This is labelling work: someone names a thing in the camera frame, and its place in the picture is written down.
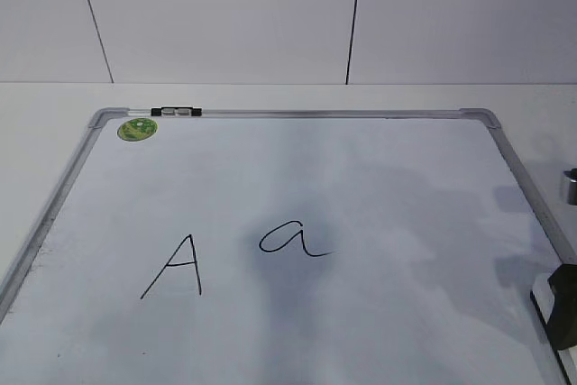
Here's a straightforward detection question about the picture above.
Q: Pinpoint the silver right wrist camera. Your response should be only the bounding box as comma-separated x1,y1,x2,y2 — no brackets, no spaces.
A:
561,168,577,206

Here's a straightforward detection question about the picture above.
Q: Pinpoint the white whiteboard eraser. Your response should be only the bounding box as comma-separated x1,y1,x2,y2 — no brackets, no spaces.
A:
530,279,576,384

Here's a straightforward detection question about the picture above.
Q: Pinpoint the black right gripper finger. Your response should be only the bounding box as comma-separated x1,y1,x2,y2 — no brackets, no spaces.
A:
545,263,576,351

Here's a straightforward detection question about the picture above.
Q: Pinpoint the black silver hanging clip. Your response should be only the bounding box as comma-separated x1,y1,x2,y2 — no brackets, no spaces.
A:
151,106,202,117

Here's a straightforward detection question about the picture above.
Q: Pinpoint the whiteboard with aluminium frame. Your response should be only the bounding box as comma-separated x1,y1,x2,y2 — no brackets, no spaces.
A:
1,108,576,384

